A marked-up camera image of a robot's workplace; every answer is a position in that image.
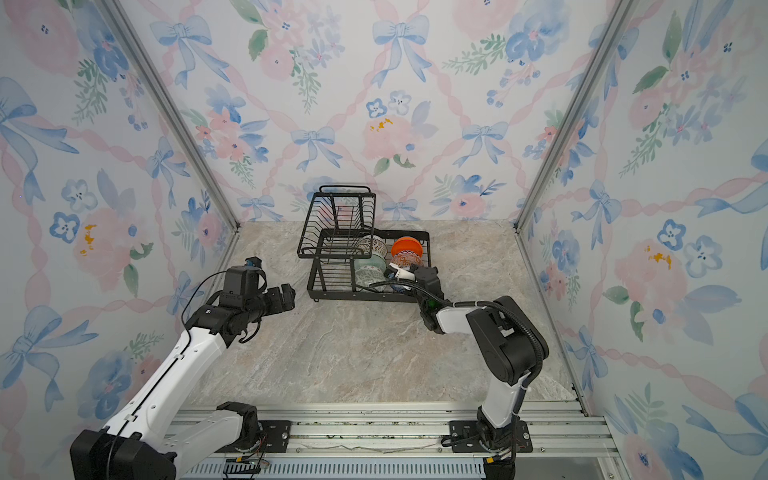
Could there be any right black corrugated cable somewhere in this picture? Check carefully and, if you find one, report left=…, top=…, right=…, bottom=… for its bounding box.
left=368, top=279, right=546, bottom=391

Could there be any left aluminium corner post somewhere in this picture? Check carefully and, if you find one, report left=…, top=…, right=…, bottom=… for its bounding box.
left=95, top=0, right=240, bottom=233

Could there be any black wire dish rack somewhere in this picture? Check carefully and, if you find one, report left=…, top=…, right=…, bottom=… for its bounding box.
left=297, top=185, right=432, bottom=303

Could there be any mint green ribbed bowl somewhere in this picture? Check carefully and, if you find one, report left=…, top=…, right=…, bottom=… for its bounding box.
left=354, top=254, right=387, bottom=274

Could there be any right aluminium corner post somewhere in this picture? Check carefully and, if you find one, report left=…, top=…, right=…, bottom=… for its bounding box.
left=514, top=0, right=635, bottom=236

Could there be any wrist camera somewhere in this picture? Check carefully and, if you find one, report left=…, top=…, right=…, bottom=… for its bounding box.
left=245, top=256, right=263, bottom=271
left=386, top=263, right=415, bottom=282

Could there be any left thin black cable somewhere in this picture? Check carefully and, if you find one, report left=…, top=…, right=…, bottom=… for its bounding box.
left=178, top=269, right=232, bottom=349

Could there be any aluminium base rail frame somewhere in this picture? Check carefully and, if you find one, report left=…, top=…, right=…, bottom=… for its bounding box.
left=167, top=401, right=628, bottom=479

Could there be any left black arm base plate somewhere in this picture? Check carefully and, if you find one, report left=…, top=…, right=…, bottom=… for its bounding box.
left=217, top=420, right=292, bottom=455

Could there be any blue white floral bowl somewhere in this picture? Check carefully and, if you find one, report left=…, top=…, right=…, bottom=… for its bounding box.
left=385, top=264, right=415, bottom=293

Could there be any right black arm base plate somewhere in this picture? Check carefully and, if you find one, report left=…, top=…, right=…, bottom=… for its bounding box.
left=440, top=419, right=533, bottom=454

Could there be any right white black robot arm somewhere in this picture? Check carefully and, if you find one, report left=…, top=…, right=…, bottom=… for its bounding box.
left=412, top=267, right=549, bottom=451

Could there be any red orange patterned bowl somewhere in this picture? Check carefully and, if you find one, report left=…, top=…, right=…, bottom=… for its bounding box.
left=392, top=250, right=423, bottom=269

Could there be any white patterned lattice bowl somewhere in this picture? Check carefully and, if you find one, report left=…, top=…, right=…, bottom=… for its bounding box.
left=371, top=235, right=389, bottom=258

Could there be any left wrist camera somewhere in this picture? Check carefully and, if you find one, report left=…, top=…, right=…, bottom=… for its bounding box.
left=245, top=256, right=263, bottom=271

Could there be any orange plastic bowl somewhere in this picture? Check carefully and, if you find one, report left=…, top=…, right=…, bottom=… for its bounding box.
left=391, top=236, right=423, bottom=257

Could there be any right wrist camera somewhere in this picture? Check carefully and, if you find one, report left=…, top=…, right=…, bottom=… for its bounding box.
left=386, top=263, right=415, bottom=282

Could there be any aluminium corner post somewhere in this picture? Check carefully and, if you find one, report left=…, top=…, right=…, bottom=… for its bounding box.
left=95, top=0, right=240, bottom=233
left=514, top=0, right=635, bottom=236

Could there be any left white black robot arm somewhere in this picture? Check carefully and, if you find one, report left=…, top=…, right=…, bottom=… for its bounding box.
left=70, top=257, right=296, bottom=479

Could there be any green white patterned bowl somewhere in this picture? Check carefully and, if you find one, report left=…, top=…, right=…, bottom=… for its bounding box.
left=355, top=267, right=390, bottom=292

